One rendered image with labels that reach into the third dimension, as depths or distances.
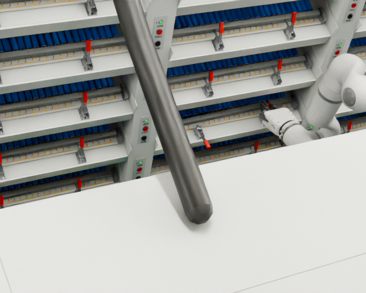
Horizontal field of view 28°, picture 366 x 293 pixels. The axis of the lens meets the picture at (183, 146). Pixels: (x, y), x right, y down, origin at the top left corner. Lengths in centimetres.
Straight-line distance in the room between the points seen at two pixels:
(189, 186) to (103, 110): 170
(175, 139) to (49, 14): 142
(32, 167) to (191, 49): 64
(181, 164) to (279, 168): 12
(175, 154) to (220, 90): 184
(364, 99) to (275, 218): 142
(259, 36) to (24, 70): 78
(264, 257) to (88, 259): 15
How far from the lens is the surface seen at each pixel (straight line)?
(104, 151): 245
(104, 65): 219
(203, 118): 258
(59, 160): 241
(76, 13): 205
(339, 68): 220
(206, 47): 232
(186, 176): 63
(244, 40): 238
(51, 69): 215
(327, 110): 231
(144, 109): 234
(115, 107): 233
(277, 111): 259
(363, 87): 206
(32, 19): 202
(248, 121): 267
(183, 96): 241
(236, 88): 250
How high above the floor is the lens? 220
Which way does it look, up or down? 43 degrees down
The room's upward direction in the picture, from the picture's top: 11 degrees clockwise
